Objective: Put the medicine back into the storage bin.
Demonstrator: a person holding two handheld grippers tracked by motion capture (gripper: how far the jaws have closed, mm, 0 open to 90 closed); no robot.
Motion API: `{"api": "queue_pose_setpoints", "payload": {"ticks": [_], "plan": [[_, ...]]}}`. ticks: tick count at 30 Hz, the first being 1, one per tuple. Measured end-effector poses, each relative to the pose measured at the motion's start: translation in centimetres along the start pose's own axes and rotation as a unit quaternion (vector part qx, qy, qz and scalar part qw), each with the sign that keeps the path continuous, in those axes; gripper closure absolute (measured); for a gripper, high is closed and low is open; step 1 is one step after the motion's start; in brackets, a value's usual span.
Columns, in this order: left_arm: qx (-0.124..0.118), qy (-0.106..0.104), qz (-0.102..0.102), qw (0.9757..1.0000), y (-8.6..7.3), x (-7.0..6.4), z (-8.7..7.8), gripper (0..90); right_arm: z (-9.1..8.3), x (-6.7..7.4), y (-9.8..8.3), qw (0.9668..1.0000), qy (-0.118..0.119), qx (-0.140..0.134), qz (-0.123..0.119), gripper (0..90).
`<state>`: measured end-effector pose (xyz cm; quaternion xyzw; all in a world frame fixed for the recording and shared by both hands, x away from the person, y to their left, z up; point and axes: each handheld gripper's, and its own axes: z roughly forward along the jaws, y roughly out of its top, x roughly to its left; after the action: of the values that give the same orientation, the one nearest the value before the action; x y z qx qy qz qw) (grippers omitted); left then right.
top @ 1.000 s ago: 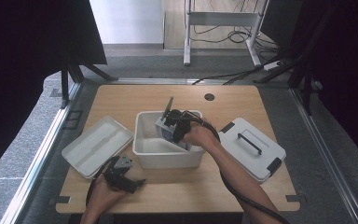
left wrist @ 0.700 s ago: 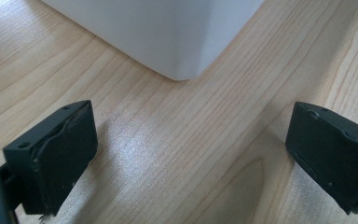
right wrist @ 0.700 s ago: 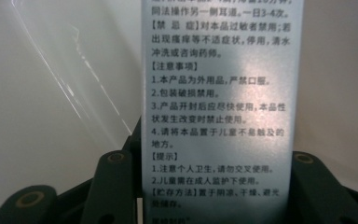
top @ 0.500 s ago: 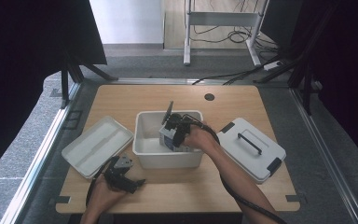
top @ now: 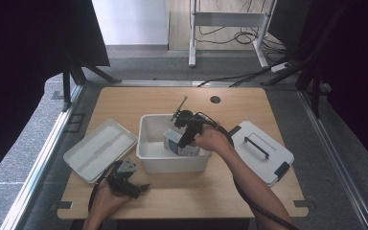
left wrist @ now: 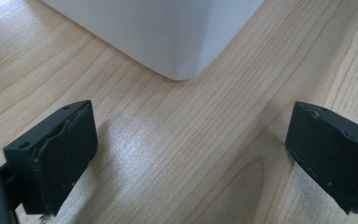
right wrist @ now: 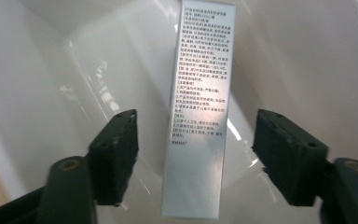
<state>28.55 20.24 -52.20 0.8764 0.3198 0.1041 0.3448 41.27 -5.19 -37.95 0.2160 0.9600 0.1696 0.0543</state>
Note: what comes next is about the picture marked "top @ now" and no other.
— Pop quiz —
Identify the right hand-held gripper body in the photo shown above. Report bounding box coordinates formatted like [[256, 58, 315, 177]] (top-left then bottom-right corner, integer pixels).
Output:
[[170, 96, 206, 137]]

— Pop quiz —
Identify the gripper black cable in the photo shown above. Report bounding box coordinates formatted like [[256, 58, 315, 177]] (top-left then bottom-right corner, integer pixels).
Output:
[[195, 111, 301, 230], [86, 160, 123, 213]]

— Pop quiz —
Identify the white metal desk frame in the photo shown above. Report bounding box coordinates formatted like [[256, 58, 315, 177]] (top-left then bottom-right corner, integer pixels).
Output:
[[188, 0, 278, 70]]

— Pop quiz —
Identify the white power strip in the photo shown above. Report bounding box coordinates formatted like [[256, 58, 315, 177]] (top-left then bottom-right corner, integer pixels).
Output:
[[269, 61, 291, 74]]

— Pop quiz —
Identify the long black floor cable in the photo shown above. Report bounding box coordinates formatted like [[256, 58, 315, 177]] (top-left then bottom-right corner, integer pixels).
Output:
[[196, 58, 290, 88]]

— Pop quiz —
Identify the black curtain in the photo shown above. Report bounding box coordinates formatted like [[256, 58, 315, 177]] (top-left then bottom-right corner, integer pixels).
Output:
[[0, 0, 111, 190], [300, 0, 368, 178]]

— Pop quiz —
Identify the aluminium floor rail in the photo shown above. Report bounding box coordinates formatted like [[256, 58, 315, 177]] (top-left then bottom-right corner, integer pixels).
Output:
[[296, 89, 368, 230], [0, 83, 84, 230]]

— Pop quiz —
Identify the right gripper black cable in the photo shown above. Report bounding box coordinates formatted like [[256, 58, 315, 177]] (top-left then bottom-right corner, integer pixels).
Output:
[[195, 111, 301, 230]]

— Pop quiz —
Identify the white bin lid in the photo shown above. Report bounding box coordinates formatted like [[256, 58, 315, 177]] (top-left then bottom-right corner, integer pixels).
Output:
[[62, 118, 139, 185]]

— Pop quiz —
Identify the grey and white carton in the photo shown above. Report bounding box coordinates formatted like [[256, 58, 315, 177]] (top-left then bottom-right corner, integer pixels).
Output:
[[163, 127, 202, 157]]

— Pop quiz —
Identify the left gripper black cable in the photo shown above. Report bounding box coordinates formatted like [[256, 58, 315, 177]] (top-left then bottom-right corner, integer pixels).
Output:
[[86, 160, 123, 213]]

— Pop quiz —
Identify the white lid with black handle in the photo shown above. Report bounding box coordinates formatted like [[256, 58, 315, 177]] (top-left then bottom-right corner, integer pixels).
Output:
[[228, 120, 296, 188]]

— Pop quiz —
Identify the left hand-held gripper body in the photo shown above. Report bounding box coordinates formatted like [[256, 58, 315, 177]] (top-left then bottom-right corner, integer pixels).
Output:
[[105, 158, 138, 196]]

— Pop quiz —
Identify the black tripod stand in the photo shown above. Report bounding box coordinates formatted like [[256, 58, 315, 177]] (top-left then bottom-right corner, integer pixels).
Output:
[[261, 47, 325, 120], [60, 47, 123, 113]]

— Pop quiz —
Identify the white plastic storage box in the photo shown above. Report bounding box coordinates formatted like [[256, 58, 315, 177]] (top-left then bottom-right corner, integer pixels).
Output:
[[135, 113, 214, 174]]

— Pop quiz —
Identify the person's right hand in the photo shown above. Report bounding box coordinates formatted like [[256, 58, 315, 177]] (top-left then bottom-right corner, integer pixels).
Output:
[[190, 122, 235, 155]]

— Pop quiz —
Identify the person's left hand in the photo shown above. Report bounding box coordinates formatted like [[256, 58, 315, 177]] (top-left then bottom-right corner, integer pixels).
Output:
[[87, 181, 132, 222]]

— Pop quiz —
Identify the tangle of black floor cables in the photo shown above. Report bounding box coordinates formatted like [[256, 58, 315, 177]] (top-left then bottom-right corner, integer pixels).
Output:
[[195, 0, 289, 56]]

